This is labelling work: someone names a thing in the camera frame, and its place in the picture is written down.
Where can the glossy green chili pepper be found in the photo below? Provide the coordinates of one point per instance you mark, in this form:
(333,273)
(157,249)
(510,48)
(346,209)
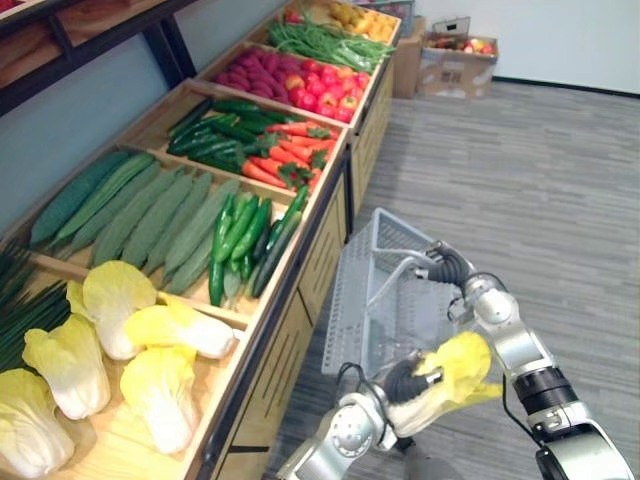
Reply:
(239,227)
(252,230)
(221,230)
(216,285)

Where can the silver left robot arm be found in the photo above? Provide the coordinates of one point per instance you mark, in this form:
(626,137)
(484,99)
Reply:
(345,435)

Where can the red pepper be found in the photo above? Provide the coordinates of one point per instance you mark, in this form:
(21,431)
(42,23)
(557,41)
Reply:
(293,15)

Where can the short wooden display stand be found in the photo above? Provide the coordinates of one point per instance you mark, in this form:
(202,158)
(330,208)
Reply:
(372,135)

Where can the red apple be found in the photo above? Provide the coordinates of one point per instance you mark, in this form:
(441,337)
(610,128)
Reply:
(307,101)
(328,76)
(362,80)
(327,102)
(348,102)
(295,82)

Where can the long wooden display stand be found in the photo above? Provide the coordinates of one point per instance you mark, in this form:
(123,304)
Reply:
(280,350)

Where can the yellow napa cabbage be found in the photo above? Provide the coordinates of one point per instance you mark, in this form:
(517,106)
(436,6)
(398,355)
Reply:
(70,370)
(465,360)
(30,430)
(117,300)
(185,330)
(160,400)

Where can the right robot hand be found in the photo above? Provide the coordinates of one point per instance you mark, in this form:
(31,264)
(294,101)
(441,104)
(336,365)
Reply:
(452,275)

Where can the dark metal wall shelf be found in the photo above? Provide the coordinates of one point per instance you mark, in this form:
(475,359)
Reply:
(100,35)

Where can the yellow fruit pile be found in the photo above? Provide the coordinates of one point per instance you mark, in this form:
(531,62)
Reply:
(370,22)

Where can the dark green cucumber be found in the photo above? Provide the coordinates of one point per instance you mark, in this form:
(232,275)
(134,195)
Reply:
(232,131)
(200,131)
(235,106)
(275,257)
(295,205)
(191,117)

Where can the orange carrot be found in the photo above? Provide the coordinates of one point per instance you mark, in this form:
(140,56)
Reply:
(262,173)
(295,151)
(270,165)
(292,129)

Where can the green long beans bunch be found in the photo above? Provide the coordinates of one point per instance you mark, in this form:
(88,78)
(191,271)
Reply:
(325,45)

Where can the grey plastic shopping basket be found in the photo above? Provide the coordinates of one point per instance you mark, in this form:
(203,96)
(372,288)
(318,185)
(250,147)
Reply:
(355,280)

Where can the printed cardboard box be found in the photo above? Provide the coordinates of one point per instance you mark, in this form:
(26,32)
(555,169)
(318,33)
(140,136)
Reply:
(452,75)

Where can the dark green long gourd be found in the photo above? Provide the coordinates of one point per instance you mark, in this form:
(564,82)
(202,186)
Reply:
(75,197)

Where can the pale green luffa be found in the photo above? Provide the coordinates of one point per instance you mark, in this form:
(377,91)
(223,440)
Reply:
(120,205)
(107,192)
(160,220)
(137,217)
(200,230)
(180,222)
(192,267)

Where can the mixed fruit pile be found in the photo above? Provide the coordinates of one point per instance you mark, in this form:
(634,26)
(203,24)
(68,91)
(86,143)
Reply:
(465,46)

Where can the purple sweet potato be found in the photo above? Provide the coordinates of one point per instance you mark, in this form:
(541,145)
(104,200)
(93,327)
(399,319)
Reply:
(239,72)
(270,62)
(260,90)

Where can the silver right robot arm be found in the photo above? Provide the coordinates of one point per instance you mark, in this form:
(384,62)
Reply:
(515,340)

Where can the plain brown cardboard box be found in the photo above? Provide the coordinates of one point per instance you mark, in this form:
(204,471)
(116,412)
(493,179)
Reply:
(407,60)

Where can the green chives bunch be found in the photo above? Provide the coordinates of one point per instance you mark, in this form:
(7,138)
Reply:
(30,310)

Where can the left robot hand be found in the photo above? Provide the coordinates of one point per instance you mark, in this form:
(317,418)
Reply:
(405,385)

